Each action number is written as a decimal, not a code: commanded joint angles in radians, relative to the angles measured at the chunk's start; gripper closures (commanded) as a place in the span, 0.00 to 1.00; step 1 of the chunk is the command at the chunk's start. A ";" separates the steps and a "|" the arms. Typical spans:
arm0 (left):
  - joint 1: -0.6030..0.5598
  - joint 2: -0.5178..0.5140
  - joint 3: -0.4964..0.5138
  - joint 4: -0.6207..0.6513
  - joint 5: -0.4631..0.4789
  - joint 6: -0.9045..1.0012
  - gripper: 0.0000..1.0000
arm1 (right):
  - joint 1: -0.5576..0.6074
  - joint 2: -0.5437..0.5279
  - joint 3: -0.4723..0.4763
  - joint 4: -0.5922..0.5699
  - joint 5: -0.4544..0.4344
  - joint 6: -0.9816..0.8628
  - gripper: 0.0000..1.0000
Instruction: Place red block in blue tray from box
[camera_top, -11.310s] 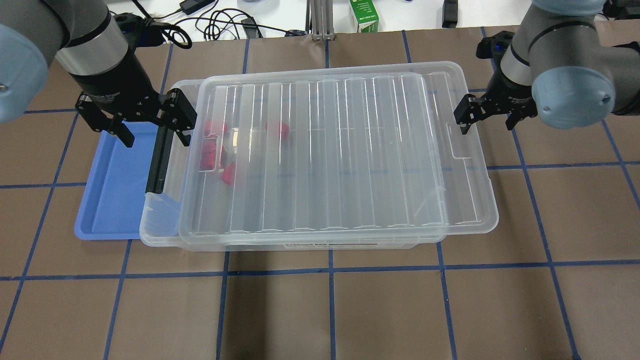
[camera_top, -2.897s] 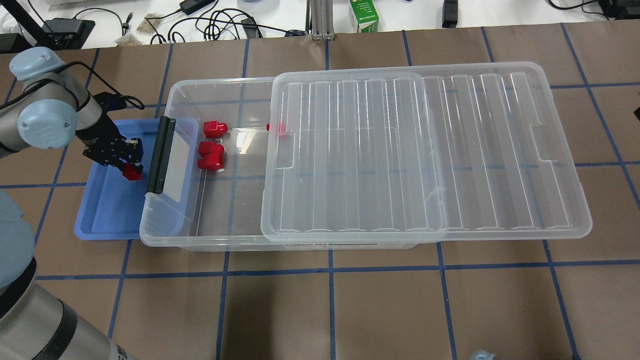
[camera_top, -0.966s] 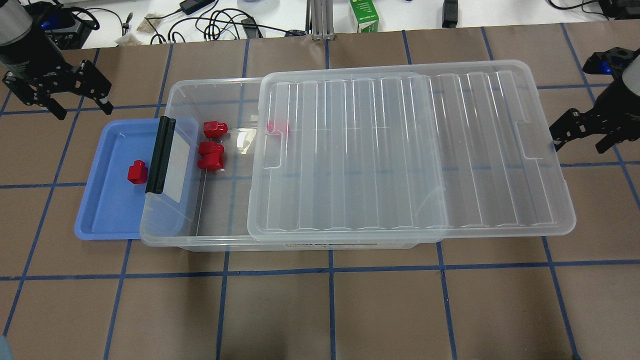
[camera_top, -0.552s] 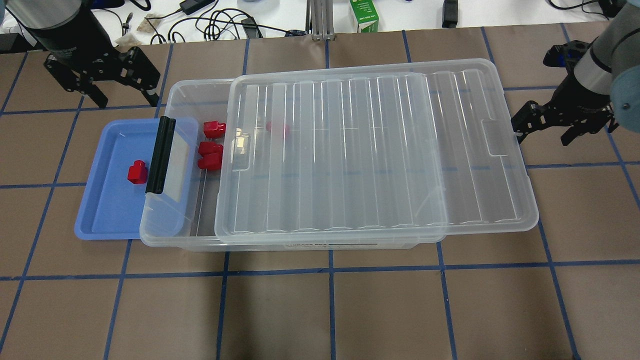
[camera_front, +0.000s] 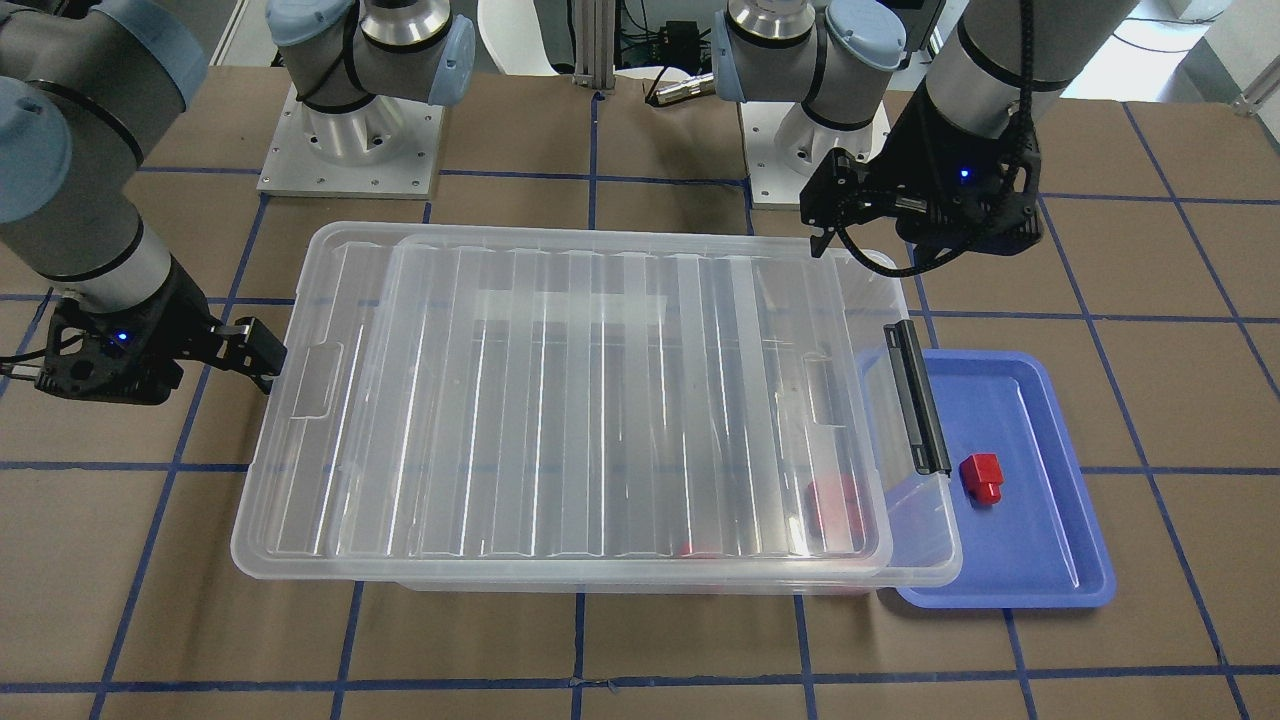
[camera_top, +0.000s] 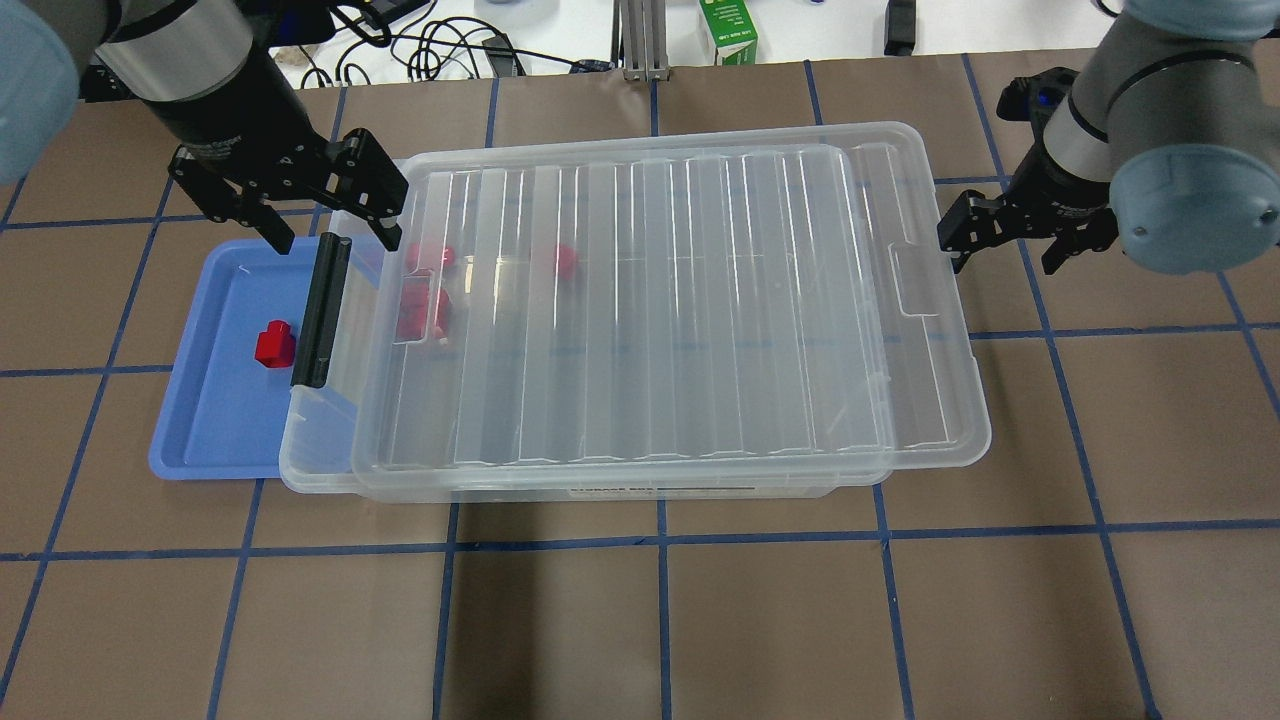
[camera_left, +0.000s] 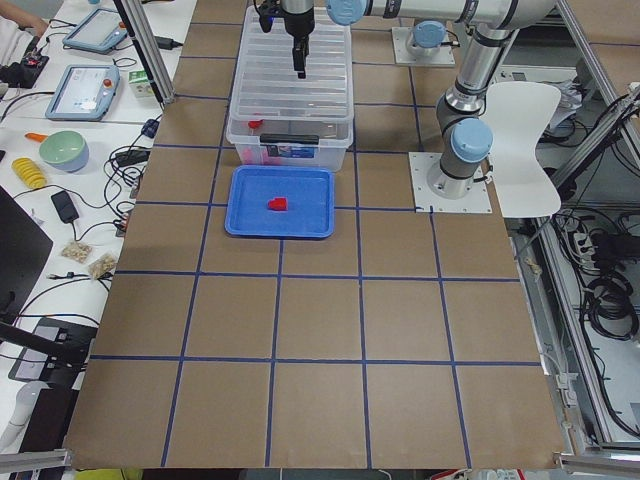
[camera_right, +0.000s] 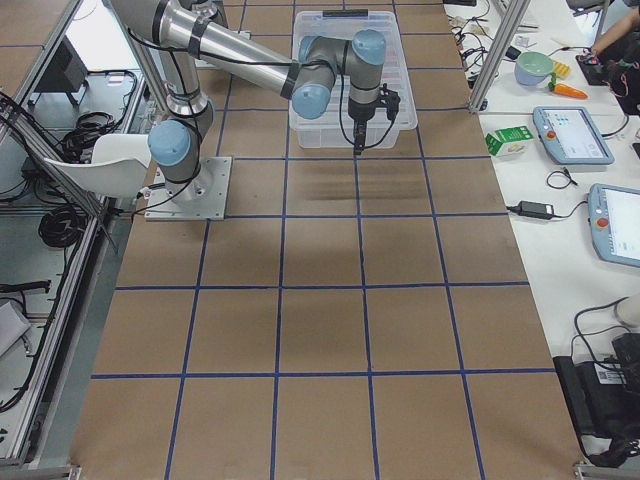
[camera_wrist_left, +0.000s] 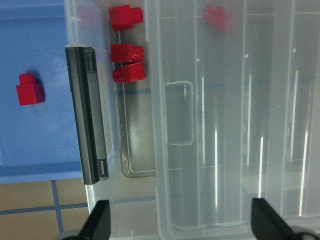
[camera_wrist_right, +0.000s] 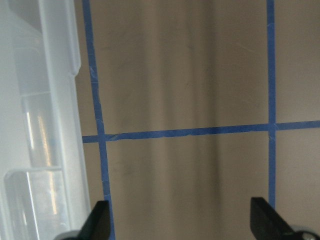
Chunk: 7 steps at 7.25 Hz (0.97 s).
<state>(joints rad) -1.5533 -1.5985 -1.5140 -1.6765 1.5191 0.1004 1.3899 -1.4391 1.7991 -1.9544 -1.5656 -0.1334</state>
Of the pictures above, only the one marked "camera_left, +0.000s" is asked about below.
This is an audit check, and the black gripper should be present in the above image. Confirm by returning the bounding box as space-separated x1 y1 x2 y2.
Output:
254 0 315 79

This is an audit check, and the clear plastic box lid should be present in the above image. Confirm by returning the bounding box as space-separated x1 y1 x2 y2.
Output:
228 4 355 126

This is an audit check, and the red block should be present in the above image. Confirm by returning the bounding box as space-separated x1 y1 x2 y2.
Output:
247 119 263 129
267 197 288 211

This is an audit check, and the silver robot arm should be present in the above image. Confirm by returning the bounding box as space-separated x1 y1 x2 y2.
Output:
325 0 555 200
409 20 448 49

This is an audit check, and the clear plastic storage box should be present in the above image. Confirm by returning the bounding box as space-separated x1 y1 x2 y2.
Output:
226 119 353 172

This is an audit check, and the blue plastic tray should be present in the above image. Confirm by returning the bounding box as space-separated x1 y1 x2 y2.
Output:
225 165 335 239

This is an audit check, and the green white carton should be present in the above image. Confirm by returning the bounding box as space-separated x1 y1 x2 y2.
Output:
127 70 155 98

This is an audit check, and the teach pendant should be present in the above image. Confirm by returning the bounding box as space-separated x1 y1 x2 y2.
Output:
45 65 120 122
62 8 128 54

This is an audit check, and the white chair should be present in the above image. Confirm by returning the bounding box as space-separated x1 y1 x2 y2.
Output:
482 81 561 218

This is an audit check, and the green bowl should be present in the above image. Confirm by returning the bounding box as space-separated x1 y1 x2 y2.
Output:
39 131 89 173

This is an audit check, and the toy carrot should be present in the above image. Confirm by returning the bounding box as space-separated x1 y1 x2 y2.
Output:
25 132 48 143

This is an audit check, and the black power adapter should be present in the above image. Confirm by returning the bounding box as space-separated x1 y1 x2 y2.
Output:
51 191 79 224

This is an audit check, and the yellow toy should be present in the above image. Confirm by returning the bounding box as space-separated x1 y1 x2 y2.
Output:
11 157 47 190

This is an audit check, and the black box latch handle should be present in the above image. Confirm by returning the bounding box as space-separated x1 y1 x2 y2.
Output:
259 133 319 145

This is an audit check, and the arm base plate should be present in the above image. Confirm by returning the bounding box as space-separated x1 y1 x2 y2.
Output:
408 152 492 214
391 27 455 68

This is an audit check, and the aluminium frame post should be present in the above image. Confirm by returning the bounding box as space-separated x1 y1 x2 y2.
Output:
113 0 175 106

